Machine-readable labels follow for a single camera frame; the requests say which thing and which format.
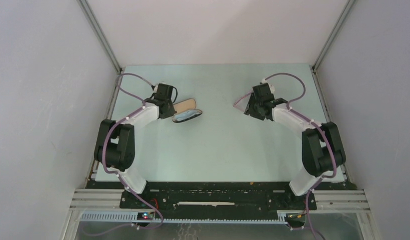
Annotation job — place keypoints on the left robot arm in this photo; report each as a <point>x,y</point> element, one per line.
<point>115,145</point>

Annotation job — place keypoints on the pink transparent sunglasses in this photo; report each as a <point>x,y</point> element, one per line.
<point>241,103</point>

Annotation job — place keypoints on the black glasses case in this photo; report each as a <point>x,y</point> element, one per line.
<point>186,110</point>

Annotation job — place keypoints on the light blue cleaning cloth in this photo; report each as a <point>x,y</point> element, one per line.
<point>184,116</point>

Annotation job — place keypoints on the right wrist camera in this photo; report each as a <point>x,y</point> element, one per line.
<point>272,88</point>

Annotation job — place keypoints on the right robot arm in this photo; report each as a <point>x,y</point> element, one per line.
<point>322,150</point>

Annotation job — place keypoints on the grey cable duct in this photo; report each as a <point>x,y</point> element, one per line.
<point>136,217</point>

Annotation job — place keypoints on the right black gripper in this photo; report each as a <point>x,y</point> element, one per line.
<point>250,109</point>

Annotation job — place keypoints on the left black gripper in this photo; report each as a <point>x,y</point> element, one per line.
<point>171,112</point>

